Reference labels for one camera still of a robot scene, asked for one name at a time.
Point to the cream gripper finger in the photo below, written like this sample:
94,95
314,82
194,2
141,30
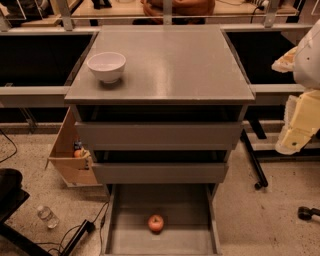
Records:
301,122
286,62

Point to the red apple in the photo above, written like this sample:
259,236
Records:
156,223

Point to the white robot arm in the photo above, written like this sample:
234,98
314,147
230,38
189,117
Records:
306,70

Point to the grey drawer cabinet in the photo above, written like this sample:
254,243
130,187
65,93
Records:
165,65

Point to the grey top drawer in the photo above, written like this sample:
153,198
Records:
158,136

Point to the grey open bottom drawer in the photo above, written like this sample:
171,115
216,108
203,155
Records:
189,221

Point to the grey middle drawer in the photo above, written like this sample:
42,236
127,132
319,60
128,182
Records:
159,173

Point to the black table leg with caster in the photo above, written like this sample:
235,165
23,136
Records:
261,178

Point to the black caster wheel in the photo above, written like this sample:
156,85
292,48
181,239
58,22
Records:
305,213

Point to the brown leather bag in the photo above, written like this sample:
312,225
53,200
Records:
187,11

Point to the white ceramic bowl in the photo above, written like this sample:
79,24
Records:
107,67

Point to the small orange fruit in box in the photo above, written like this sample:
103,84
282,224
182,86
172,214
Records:
77,153

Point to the cardboard box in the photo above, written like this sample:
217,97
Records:
74,171

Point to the black power strip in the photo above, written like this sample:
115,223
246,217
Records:
85,227

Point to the clear plastic water bottle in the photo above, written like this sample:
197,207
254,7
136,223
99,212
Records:
47,216

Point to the black chair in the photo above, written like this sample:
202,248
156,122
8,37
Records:
12,196

